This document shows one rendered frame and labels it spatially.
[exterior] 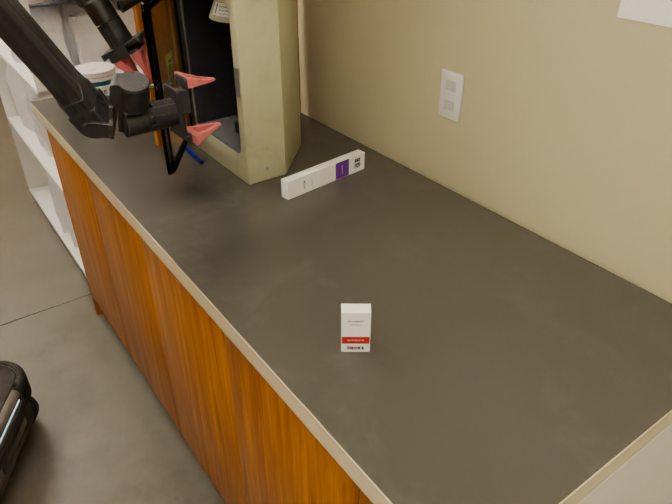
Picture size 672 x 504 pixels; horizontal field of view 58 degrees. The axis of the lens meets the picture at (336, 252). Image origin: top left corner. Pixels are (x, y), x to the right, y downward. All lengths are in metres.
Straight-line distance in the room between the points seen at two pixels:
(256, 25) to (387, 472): 1.01
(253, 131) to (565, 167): 0.72
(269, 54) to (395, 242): 0.53
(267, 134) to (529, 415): 0.93
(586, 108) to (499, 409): 0.63
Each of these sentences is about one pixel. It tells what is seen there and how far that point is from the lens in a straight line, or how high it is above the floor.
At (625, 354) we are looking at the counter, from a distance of 1.14.
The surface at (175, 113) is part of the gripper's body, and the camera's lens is 1.28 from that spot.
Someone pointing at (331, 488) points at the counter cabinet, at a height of 0.75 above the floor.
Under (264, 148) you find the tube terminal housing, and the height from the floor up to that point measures 1.03.
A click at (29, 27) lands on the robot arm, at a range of 1.18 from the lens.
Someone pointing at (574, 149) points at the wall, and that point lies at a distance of 1.34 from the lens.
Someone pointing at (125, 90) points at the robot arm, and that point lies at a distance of 1.21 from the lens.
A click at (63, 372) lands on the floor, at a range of 2.57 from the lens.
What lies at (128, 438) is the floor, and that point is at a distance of 2.25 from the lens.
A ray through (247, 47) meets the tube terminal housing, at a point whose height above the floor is 1.28.
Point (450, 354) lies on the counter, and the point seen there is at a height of 0.94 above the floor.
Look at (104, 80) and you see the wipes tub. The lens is 2.09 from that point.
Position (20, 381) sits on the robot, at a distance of 2.22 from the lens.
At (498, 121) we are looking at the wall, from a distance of 1.45.
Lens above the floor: 1.64
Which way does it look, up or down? 33 degrees down
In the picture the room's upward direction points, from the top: straight up
